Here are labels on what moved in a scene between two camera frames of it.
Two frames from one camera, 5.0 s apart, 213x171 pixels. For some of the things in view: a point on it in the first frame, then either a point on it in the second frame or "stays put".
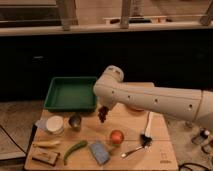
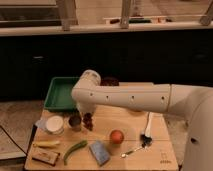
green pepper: (76, 146) stays put
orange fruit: (117, 137) stays put
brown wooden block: (47, 156) stays put
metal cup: (75, 122) stays put
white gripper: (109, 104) → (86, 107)
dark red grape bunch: (102, 112) → (88, 121)
